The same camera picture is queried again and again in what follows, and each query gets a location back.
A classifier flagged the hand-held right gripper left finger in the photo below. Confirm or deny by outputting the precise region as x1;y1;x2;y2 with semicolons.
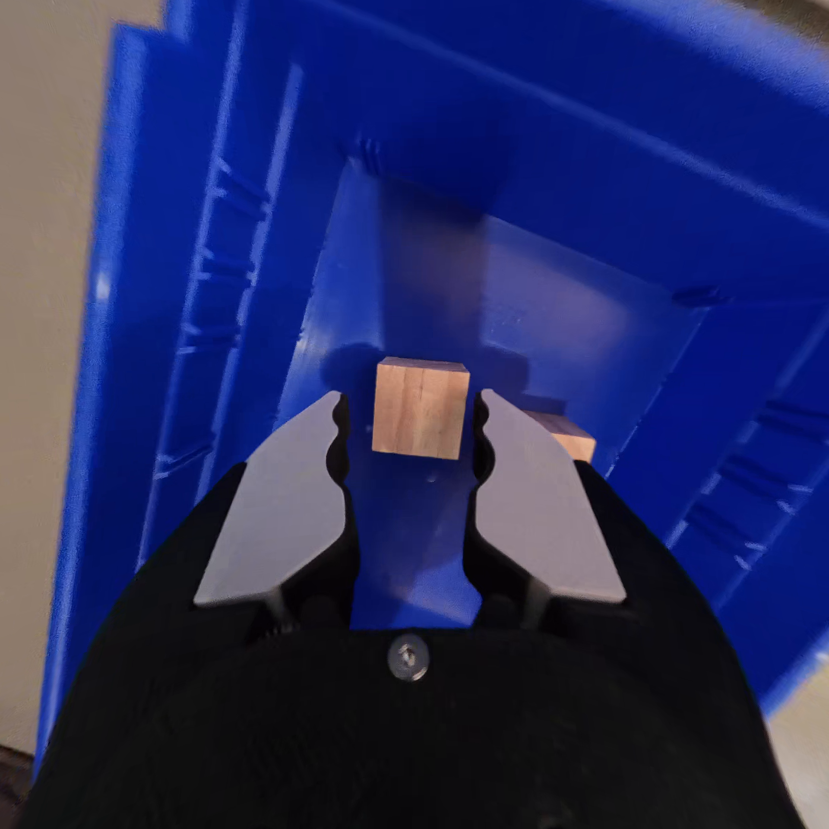
193;390;360;632

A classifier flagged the blue plastic bin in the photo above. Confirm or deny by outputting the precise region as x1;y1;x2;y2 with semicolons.
35;0;829;772

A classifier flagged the blue-striped wooden cube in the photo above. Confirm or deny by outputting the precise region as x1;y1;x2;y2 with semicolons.
523;410;597;465
371;356;471;461

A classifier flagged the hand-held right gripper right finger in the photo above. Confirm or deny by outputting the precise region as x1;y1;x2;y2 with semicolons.
464;389;628;629

